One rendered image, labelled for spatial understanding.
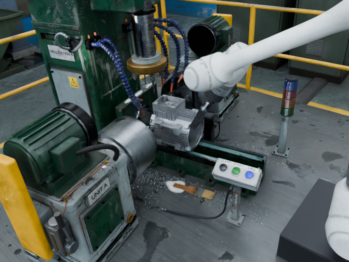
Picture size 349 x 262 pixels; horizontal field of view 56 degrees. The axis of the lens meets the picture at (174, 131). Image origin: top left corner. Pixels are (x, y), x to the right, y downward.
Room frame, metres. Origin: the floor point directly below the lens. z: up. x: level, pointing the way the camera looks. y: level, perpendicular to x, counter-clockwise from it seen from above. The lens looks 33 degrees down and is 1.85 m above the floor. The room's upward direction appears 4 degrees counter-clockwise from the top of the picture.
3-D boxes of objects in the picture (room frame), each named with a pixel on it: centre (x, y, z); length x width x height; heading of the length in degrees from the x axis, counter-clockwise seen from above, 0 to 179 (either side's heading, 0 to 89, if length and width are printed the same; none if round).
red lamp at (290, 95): (1.37, -0.55, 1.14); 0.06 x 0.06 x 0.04
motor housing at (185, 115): (1.34, -0.02, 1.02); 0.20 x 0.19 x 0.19; 57
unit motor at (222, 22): (1.92, -0.29, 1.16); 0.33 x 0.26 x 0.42; 148
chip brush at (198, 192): (1.12, -0.07, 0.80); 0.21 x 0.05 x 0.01; 62
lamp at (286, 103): (1.37, -0.55, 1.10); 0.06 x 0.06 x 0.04
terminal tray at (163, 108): (1.36, 0.02, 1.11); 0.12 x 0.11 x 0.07; 57
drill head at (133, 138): (1.09, 0.25, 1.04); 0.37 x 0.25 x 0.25; 148
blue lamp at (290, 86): (1.37, -0.55, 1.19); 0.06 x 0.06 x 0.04
